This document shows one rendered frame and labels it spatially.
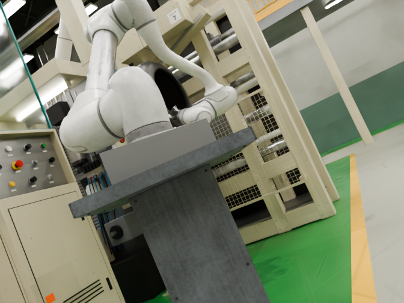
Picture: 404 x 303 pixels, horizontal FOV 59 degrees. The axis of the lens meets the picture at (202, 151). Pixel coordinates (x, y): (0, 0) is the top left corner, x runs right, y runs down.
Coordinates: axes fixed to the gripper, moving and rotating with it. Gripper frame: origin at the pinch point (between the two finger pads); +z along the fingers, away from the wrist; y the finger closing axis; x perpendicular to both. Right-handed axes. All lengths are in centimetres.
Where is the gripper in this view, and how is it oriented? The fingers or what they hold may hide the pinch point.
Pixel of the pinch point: (171, 115)
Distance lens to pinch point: 202.0
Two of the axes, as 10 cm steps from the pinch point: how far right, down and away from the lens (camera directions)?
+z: -4.5, -1.2, 8.8
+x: 7.0, -6.6, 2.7
